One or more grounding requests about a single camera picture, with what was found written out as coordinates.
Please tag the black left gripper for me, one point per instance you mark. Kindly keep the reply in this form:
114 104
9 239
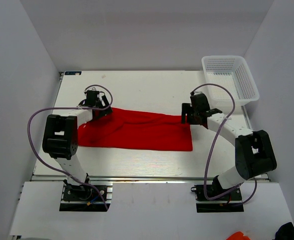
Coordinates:
104 112

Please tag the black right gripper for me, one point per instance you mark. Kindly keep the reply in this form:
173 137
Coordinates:
186 109

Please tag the red t-shirt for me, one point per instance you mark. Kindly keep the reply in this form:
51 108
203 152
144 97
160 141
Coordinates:
137 130

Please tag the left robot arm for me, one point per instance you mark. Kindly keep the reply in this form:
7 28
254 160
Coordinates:
61 134

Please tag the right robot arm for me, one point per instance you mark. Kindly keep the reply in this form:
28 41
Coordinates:
253 149

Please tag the dark blue table label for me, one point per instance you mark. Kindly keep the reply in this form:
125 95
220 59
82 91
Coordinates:
72 73

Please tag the white plastic mesh basket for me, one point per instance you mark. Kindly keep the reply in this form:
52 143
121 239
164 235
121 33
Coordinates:
232 73

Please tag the orange object at bottom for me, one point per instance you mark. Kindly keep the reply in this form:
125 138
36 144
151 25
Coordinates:
238 236

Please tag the dark cloth at corner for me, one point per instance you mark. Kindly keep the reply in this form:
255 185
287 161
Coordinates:
285 232

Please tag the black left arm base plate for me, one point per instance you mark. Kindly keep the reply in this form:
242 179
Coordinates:
84 199

